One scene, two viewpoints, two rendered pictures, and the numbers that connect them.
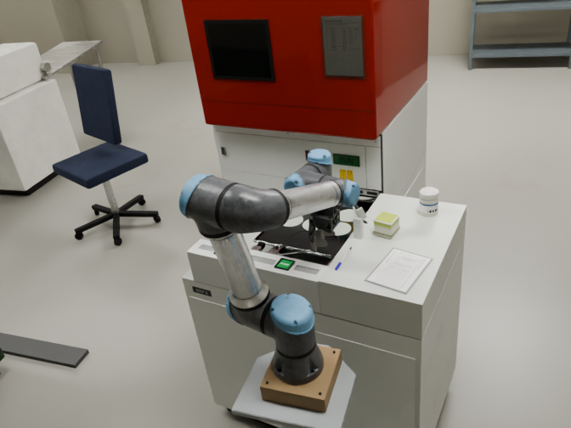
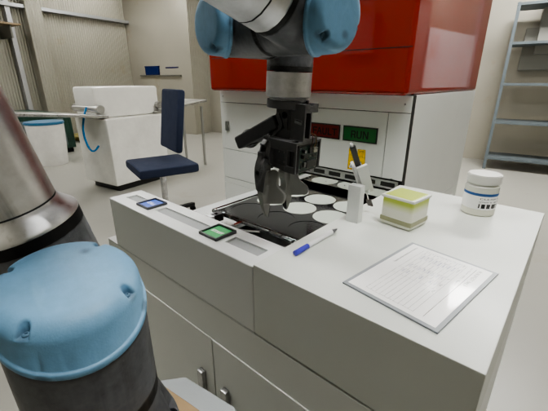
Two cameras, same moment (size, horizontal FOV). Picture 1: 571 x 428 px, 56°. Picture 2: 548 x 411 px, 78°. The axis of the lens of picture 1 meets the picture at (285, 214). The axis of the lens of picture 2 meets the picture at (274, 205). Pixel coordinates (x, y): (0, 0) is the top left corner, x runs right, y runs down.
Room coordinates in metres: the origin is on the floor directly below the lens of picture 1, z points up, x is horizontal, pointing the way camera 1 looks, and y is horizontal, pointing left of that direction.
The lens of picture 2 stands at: (0.92, -0.20, 1.26)
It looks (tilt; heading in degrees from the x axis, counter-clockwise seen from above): 20 degrees down; 10
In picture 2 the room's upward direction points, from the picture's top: straight up
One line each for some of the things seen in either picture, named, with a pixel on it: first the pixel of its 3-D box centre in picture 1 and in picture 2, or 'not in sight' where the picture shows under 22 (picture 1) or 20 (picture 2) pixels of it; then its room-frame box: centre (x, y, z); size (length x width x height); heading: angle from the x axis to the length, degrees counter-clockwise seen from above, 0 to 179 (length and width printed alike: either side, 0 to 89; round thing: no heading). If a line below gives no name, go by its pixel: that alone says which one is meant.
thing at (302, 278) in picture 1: (257, 273); (184, 245); (1.60, 0.13, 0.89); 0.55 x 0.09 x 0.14; 58
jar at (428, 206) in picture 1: (428, 201); (480, 192); (1.74, -0.55, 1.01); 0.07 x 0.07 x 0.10
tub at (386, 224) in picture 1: (386, 224); (404, 208); (1.64, -0.36, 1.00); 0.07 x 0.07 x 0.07; 50
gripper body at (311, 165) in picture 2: (323, 211); (289, 135); (1.51, -0.12, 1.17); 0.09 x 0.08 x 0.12; 58
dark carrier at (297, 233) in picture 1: (314, 224); (299, 208); (1.87, -0.11, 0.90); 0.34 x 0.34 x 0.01; 58
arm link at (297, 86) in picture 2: not in sight; (289, 86); (1.51, -0.12, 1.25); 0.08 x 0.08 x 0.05
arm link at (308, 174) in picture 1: (307, 183); (246, 27); (1.42, -0.08, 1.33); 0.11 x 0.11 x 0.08; 51
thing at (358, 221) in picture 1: (359, 219); (360, 191); (1.65, -0.26, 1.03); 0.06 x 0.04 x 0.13; 148
